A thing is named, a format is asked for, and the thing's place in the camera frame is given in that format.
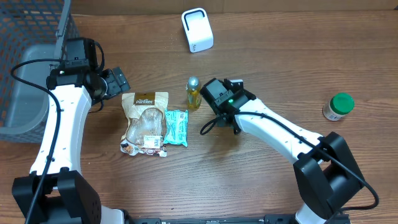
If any clear bottle with silver cap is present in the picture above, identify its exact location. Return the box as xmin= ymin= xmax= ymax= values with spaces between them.
xmin=186 ymin=76 xmax=201 ymax=110

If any brown snack packet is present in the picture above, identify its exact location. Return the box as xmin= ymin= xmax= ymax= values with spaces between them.
xmin=121 ymin=92 xmax=169 ymax=151

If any teal tissue pack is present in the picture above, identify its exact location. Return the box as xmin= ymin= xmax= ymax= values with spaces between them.
xmin=164 ymin=110 xmax=188 ymax=147

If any green lid jar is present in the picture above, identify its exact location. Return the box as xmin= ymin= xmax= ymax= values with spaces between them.
xmin=322 ymin=93 xmax=354 ymax=121

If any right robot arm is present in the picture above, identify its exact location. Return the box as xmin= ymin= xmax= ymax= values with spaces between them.
xmin=200 ymin=78 xmax=363 ymax=223

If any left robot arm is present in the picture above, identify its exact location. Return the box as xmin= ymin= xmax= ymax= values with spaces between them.
xmin=12 ymin=37 xmax=132 ymax=223

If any white barcode scanner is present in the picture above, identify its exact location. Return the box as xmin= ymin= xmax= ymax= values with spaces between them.
xmin=181 ymin=7 xmax=214 ymax=53

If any grey plastic mesh basket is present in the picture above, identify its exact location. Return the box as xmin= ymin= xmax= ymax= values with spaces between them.
xmin=1 ymin=0 xmax=80 ymax=142

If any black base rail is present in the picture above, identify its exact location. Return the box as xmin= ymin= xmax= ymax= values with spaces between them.
xmin=124 ymin=213 xmax=352 ymax=224

